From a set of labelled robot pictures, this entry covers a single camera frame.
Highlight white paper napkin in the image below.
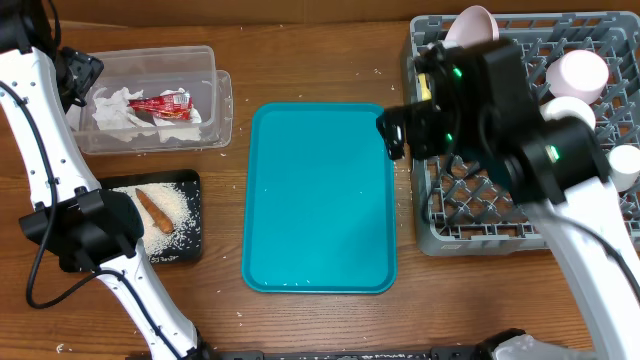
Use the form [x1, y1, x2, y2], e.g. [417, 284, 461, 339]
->
[92, 87, 153, 130]

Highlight red snack wrapper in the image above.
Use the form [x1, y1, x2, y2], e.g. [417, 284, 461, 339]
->
[129, 92, 193, 120]

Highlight large white plate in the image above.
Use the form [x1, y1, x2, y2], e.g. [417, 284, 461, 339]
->
[443, 5, 500, 48]

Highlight cream bowl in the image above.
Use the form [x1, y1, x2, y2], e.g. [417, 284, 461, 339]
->
[540, 96, 596, 130]

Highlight teal serving tray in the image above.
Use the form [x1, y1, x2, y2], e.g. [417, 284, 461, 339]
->
[242, 102, 397, 294]

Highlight pile of white rice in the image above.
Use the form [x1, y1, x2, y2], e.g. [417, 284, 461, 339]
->
[113, 182, 202, 263]

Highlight pink white bowl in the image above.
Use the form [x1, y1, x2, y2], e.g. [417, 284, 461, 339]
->
[546, 50, 609, 105]

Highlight cream cup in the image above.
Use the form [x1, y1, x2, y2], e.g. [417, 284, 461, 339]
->
[607, 145, 640, 192]

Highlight yellow plastic spoon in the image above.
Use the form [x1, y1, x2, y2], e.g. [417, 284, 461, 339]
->
[417, 73, 432, 101]

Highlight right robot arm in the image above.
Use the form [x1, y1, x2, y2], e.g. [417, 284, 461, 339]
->
[377, 39, 639, 359]

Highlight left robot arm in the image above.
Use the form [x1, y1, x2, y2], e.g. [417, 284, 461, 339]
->
[1, 0, 215, 359]

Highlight grey dishwasher rack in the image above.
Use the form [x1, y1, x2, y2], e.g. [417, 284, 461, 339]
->
[411, 11, 639, 256]

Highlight clear plastic bin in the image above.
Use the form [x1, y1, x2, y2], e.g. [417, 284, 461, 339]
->
[67, 46, 233, 155]

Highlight black tray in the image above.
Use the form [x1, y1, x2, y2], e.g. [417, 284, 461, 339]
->
[58, 168, 204, 273]

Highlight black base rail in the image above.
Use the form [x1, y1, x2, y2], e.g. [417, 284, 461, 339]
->
[213, 345, 490, 360]

